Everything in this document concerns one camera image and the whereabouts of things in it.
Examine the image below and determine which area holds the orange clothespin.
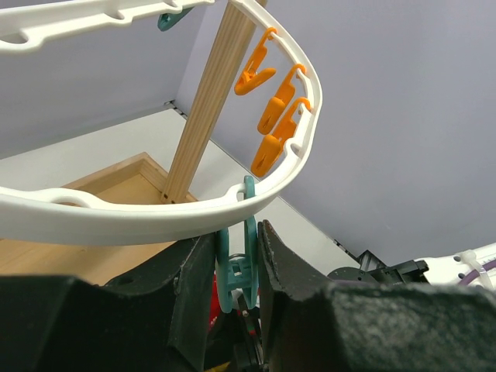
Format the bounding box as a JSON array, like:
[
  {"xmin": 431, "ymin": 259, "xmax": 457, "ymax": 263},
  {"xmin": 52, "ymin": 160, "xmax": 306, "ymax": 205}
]
[
  {"xmin": 251, "ymin": 97, "xmax": 312, "ymax": 177},
  {"xmin": 234, "ymin": 27, "xmax": 277, "ymax": 95},
  {"xmin": 257, "ymin": 64, "xmax": 306, "ymax": 135}
]

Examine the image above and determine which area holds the wooden hanger stand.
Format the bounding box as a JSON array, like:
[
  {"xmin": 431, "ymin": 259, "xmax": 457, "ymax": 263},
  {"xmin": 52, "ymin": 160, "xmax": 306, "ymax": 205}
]
[{"xmin": 1, "ymin": 4, "xmax": 255, "ymax": 284}]

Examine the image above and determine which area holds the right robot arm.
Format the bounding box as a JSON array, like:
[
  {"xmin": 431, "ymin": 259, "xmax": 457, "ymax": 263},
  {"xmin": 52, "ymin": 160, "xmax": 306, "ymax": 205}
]
[{"xmin": 328, "ymin": 243, "xmax": 495, "ymax": 291}]

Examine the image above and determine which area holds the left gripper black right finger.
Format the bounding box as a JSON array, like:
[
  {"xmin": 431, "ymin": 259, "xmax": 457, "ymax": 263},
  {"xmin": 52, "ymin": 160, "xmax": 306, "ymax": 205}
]
[{"xmin": 258, "ymin": 220, "xmax": 495, "ymax": 371}]

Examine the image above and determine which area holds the teal clothespin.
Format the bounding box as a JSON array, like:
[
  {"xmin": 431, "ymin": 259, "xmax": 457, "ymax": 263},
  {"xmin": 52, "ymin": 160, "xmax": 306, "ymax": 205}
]
[
  {"xmin": 157, "ymin": 8, "xmax": 192, "ymax": 32},
  {"xmin": 214, "ymin": 174, "xmax": 260, "ymax": 314}
]

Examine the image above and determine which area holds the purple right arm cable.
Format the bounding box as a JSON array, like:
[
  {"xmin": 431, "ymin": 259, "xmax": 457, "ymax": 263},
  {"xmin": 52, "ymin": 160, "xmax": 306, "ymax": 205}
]
[{"xmin": 460, "ymin": 258, "xmax": 496, "ymax": 288}]

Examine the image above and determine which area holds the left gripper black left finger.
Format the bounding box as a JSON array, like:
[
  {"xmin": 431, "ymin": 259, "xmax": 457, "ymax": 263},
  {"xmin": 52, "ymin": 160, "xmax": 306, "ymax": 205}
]
[{"xmin": 1, "ymin": 233, "xmax": 215, "ymax": 371}]

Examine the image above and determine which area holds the red white striped sock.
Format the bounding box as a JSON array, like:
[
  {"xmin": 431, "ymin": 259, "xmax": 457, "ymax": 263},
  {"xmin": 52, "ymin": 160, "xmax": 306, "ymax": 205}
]
[{"xmin": 208, "ymin": 274, "xmax": 223, "ymax": 332}]

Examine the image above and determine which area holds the white round clip hanger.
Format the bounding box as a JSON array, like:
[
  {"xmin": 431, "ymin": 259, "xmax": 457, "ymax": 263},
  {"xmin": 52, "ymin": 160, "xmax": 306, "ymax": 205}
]
[{"xmin": 1, "ymin": 1, "xmax": 322, "ymax": 246}]

